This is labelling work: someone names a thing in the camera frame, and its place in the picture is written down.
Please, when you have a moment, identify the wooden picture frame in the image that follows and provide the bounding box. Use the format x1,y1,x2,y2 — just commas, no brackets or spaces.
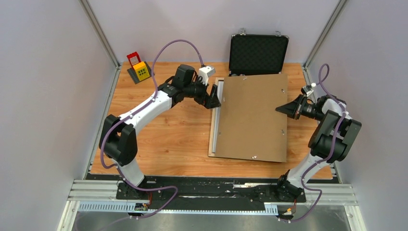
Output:
208,77,224,157

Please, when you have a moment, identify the autumn leaves photo print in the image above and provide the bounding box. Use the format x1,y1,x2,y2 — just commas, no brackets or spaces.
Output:
212,80,224,153

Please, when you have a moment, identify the yellow red toy block house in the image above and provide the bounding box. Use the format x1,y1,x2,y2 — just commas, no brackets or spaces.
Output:
127,51,152,84

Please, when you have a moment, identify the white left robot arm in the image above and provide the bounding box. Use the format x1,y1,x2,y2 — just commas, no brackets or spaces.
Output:
99,64,221,199

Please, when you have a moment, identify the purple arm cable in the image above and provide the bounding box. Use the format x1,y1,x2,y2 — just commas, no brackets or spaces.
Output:
100,39,204,220
276,63,347,223

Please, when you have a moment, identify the black poker chip case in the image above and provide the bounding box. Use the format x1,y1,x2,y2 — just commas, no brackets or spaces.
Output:
229,29,290,76

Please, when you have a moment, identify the brown backing board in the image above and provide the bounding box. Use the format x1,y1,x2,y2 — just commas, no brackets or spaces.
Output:
215,74,288,163

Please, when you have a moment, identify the aluminium front rail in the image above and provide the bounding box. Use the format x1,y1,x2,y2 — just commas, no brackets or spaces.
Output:
58,175,366,231

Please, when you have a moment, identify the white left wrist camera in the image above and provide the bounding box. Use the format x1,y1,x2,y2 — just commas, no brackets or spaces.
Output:
198,65,216,86

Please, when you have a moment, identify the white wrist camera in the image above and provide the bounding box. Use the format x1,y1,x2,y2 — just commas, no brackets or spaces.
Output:
198,65,216,86
301,83,317,97

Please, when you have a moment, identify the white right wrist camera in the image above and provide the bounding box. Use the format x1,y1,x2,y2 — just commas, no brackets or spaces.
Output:
301,83,317,97

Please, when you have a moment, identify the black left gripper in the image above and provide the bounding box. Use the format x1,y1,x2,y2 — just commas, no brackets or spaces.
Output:
183,75,221,109

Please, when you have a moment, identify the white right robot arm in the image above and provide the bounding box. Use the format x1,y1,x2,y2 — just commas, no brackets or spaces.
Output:
274,95,362,201

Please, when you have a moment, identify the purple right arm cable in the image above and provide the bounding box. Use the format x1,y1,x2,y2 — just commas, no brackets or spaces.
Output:
276,63,347,223

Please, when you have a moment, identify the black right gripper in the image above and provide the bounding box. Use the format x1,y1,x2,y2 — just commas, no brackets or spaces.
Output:
275,94,325,121

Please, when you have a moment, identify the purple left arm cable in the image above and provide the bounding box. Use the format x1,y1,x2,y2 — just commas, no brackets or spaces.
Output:
100,39,204,220

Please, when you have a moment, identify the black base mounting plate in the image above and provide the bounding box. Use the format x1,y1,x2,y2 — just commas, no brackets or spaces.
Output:
115,176,306,211

